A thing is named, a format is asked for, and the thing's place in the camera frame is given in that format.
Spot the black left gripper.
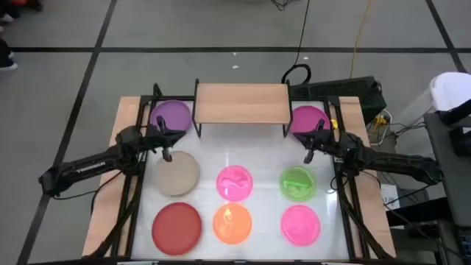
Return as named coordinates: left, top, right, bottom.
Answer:
left=145, top=116, right=188, bottom=163

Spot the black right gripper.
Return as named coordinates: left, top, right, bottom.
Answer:
left=293, top=118, right=338, bottom=165

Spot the magenta opaque plate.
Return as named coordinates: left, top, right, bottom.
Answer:
left=289, top=105, right=331, bottom=135

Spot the purple opaque plate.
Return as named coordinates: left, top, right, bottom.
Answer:
left=149, top=99, right=193, bottom=133

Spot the beige opaque plate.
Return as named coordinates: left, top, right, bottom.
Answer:
left=153, top=150, right=202, bottom=198

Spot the translucent pink plate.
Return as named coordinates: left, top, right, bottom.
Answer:
left=280, top=205, right=322, bottom=247
left=216, top=165, right=254, bottom=202

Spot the red opaque plate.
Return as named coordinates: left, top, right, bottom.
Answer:
left=151, top=202, right=203, bottom=256

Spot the translucent orange plate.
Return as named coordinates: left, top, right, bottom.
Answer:
left=212, top=202, right=253, bottom=245

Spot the wooden shelf with black legs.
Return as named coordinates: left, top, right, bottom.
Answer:
left=191, top=78, right=294, bottom=139

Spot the black computer case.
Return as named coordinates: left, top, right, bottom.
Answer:
left=290, top=76, right=388, bottom=125

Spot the white rounded chair back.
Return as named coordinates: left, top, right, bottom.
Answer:
left=428, top=71, right=471, bottom=113

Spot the person's shoe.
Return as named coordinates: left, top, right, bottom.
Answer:
left=0, top=38, right=18, bottom=73
left=0, top=0, right=43, bottom=25

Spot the black metal rig frame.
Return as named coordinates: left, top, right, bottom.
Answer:
left=88, top=82, right=397, bottom=261

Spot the black looped cable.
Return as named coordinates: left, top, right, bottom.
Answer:
left=281, top=0, right=312, bottom=85

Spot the yellow hanging cable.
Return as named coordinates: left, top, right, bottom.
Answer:
left=349, top=0, right=377, bottom=79

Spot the black floor cable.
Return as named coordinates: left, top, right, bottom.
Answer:
left=270, top=0, right=295, bottom=11

